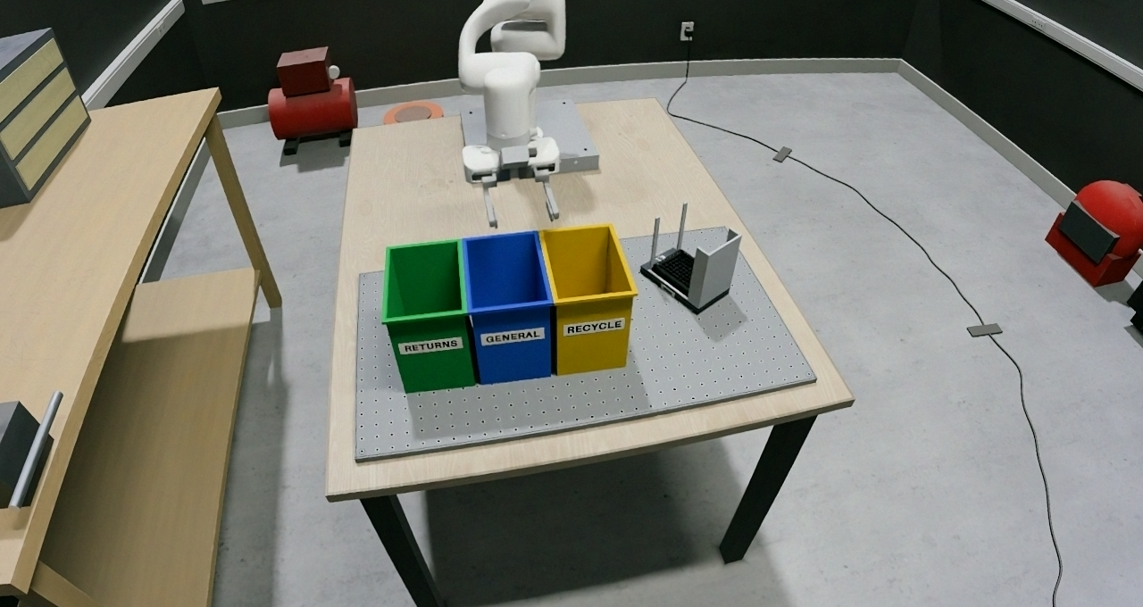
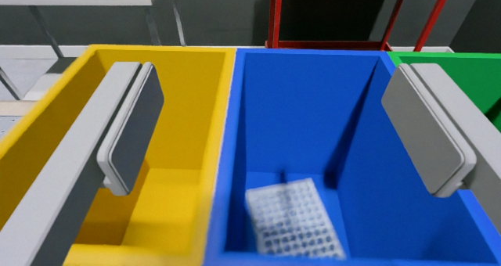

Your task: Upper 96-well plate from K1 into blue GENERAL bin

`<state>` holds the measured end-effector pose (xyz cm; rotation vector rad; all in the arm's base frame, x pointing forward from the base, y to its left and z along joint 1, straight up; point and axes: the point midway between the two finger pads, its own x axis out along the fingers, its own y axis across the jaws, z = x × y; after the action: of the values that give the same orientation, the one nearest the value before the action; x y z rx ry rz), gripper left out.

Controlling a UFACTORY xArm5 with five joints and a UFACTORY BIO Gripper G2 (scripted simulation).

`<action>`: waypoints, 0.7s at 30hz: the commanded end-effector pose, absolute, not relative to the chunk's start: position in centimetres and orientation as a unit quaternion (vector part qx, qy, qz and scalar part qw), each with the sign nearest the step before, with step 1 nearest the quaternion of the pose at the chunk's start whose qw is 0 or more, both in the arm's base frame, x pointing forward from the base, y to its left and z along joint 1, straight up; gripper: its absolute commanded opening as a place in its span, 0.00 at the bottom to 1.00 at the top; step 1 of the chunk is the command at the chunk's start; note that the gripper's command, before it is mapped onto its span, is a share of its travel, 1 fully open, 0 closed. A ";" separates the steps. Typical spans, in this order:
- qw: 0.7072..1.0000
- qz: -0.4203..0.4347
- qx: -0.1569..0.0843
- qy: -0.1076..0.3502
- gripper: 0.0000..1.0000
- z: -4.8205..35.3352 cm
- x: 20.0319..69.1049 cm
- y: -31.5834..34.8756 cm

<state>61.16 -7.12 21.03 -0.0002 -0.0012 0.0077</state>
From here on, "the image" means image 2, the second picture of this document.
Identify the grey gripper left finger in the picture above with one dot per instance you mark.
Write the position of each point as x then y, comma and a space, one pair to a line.
104, 149

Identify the grey flat base plate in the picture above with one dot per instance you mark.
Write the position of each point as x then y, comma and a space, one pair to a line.
8, 123

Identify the blue open bin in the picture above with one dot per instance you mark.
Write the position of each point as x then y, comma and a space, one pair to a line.
302, 113

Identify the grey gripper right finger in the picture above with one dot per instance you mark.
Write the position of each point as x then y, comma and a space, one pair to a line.
451, 143

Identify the white well plate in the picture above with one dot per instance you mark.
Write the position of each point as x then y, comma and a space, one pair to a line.
284, 223

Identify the green returns bin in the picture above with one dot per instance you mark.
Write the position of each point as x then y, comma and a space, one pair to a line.
478, 75

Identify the yellow bin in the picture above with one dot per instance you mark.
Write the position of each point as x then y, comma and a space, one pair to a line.
172, 202

